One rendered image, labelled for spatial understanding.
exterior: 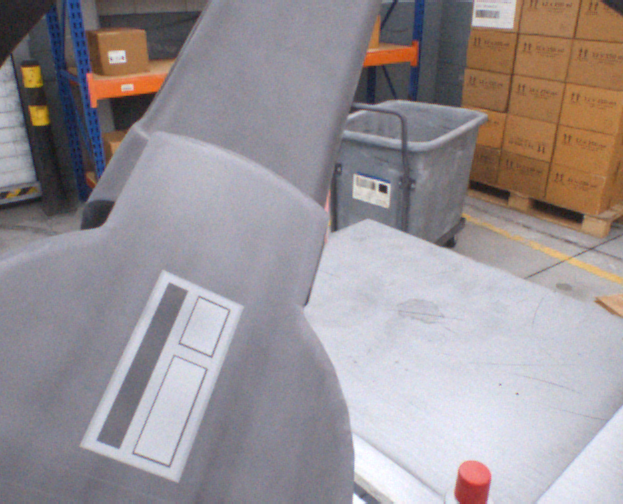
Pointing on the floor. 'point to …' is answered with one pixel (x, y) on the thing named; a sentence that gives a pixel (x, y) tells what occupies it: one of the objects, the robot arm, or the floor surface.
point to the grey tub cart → (405, 168)
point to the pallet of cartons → (559, 109)
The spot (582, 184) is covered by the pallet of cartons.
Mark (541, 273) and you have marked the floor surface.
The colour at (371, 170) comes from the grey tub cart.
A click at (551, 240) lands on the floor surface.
